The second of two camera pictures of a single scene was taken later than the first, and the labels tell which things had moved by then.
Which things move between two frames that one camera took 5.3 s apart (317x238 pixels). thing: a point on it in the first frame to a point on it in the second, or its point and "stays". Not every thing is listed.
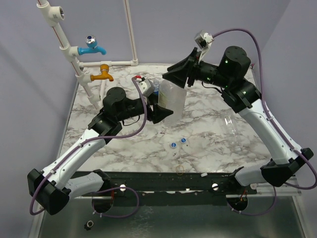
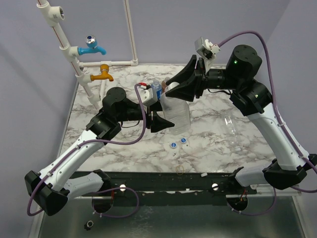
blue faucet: x=92 y=47 stays
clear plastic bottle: x=234 y=137 stays
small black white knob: x=89 y=224 stays
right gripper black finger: x=188 y=59 to x=186 y=72
